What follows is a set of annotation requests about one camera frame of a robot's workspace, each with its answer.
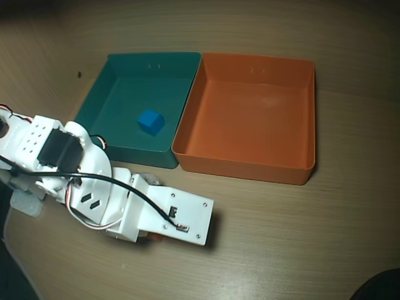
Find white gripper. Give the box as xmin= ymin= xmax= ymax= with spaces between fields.
xmin=105 ymin=167 xmax=151 ymax=244

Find blue cube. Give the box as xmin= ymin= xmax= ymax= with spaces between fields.
xmin=136 ymin=108 xmax=166 ymax=137

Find teal plastic box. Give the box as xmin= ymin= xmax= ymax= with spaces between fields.
xmin=73 ymin=51 xmax=203 ymax=171

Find orange plastic box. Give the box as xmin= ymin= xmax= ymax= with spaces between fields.
xmin=171 ymin=51 xmax=317 ymax=187

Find black camera cable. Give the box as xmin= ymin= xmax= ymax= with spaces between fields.
xmin=0 ymin=156 xmax=191 ymax=233

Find red white black servo wire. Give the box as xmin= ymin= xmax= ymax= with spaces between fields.
xmin=66 ymin=177 xmax=126 ymax=231

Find white wrist camera mount plate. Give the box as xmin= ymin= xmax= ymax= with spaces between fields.
xmin=131 ymin=173 xmax=216 ymax=248

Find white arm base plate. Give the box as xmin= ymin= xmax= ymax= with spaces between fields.
xmin=11 ymin=190 xmax=43 ymax=218

